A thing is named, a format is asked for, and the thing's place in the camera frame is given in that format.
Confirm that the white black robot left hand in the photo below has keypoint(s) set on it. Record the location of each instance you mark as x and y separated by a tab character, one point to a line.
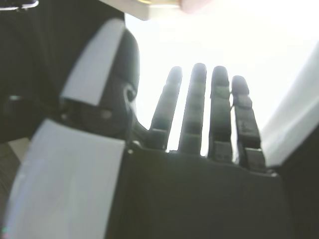
189	194

